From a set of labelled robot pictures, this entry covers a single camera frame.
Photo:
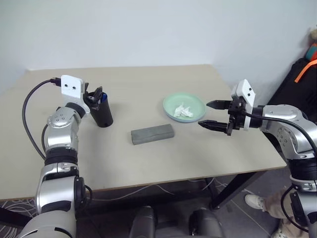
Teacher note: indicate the white sneaker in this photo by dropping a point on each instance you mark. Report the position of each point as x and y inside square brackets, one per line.
[282, 233]
[255, 201]

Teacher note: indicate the black cylindrical pen holder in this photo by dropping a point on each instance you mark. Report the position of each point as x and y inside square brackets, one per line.
[102, 116]

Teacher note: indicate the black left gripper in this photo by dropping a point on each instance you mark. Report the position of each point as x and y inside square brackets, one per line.
[91, 99]

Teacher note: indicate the green round plate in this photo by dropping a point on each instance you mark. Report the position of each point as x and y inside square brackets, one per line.
[175, 100]

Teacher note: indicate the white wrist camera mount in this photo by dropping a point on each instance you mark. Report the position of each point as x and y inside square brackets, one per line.
[247, 94]
[71, 86]

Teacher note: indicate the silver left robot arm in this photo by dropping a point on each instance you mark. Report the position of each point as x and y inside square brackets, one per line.
[62, 134]

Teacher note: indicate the dark patterned rug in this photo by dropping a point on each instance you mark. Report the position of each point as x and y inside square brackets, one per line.
[12, 203]

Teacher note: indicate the tan trouser leg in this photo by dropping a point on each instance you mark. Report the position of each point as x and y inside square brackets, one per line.
[277, 203]

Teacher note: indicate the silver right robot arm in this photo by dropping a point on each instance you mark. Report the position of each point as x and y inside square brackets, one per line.
[284, 114]

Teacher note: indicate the white tissue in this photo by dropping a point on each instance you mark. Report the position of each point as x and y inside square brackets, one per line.
[183, 110]

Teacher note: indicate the grey glasses case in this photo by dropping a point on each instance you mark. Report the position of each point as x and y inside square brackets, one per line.
[152, 134]

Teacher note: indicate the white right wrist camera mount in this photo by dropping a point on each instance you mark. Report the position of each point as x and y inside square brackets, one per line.
[247, 94]

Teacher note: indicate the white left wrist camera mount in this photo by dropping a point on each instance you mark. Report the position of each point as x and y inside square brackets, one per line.
[71, 86]

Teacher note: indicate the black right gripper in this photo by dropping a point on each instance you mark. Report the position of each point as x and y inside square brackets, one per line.
[236, 116]

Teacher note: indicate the plush toy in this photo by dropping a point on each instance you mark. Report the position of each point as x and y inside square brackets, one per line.
[312, 47]

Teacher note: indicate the black table leg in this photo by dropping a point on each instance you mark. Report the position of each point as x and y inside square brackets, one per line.
[235, 188]

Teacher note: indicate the blue marker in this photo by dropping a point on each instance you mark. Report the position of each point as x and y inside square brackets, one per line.
[104, 96]

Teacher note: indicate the dark rounded robot leg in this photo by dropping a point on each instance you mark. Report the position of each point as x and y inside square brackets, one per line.
[205, 223]
[143, 223]

